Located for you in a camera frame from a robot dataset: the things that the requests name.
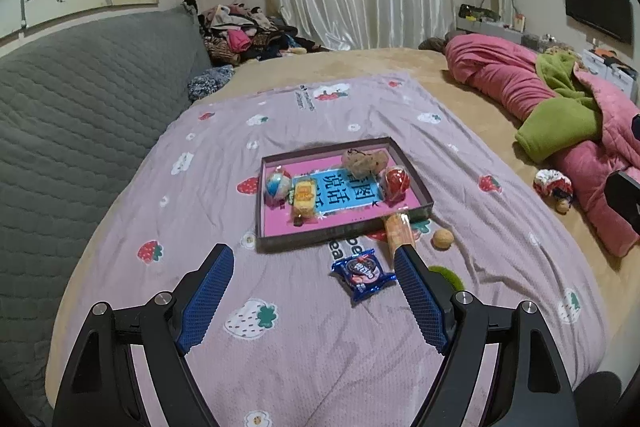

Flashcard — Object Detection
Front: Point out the red egg toy packet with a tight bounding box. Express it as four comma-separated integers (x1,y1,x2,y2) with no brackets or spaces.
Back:
380,165,412,206

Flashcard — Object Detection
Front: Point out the pile of clothes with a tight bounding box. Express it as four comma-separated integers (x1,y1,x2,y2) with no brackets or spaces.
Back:
182,0,331,62

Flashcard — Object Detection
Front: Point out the blue egg toy packet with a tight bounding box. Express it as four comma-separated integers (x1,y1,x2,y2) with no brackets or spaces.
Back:
265,168,292,206

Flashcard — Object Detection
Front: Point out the orange cake packet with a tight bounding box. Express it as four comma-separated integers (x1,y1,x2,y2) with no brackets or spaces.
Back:
382,213,417,253

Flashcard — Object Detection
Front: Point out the yellow cake packet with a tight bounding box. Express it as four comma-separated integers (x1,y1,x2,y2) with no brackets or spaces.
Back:
290,177,323,227

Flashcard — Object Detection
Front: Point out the dark brown cloth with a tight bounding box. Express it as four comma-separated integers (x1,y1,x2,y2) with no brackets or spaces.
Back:
419,34,458,52

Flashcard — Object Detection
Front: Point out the dark bag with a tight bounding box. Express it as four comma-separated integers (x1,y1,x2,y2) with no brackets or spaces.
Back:
458,4,501,22

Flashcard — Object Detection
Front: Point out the dark shallow cardboard box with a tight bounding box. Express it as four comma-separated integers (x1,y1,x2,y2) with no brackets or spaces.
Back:
255,137,435,254

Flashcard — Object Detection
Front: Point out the pink quilt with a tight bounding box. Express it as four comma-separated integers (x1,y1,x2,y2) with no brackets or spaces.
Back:
445,33,640,258

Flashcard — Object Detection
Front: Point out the purple strawberry print blanket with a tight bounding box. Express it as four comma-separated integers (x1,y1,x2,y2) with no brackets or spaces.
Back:
45,74,608,427

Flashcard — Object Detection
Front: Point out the black wall television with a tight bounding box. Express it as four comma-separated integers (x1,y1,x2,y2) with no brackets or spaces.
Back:
562,0,635,45

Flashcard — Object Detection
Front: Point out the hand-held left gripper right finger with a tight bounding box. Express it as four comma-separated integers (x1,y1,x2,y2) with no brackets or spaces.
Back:
392,244,576,427

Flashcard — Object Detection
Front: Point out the green fleece blanket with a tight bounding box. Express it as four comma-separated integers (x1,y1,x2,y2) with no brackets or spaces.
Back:
515,52,603,162

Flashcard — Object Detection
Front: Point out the white curved lamp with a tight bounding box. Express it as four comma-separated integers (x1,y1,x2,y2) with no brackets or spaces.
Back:
482,0,516,25

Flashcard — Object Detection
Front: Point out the green fuzzy ring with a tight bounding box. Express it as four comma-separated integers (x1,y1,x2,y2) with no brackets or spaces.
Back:
427,265,463,292

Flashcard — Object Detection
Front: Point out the blue patterned cloth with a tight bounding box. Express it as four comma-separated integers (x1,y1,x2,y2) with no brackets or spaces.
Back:
187,65,236,102

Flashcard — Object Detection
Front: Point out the beige bed sheet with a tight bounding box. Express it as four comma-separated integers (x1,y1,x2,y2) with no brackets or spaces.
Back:
215,47,640,308

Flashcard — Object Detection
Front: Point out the blue cookie packet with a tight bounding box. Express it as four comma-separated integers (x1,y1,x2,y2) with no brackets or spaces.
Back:
329,249,397,306

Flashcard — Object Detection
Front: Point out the red and white plush toy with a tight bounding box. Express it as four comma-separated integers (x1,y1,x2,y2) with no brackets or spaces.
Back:
533,168,575,212

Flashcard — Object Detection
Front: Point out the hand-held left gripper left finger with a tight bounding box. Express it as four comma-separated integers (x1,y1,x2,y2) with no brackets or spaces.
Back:
52,243,236,427

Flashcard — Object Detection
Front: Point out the grey quilted headboard cover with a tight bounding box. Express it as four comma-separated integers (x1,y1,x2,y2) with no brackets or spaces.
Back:
0,7,211,408

